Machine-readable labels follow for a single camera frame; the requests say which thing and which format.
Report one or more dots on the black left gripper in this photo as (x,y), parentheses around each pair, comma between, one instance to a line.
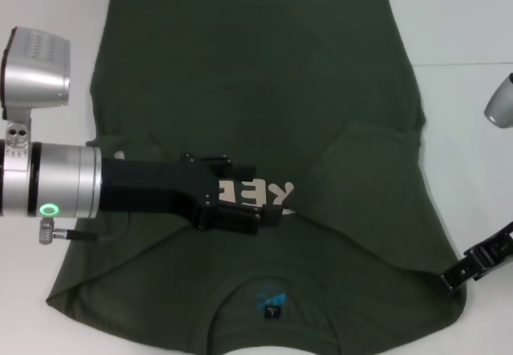
(152,186)

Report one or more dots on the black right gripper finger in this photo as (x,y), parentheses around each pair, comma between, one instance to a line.
(481,261)

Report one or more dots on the dark green FREE! t-shirt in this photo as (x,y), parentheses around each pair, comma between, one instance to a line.
(256,70)

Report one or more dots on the small silver cylinder stub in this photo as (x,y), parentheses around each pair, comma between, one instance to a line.
(119,155)

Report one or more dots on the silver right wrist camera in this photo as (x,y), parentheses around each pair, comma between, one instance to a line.
(501,102)

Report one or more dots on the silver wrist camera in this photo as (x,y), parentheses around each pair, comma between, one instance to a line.
(501,102)
(36,74)

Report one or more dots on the silver left camera bracket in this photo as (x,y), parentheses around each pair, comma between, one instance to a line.
(17,138)

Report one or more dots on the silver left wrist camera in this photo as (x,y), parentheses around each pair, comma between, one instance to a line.
(36,74)

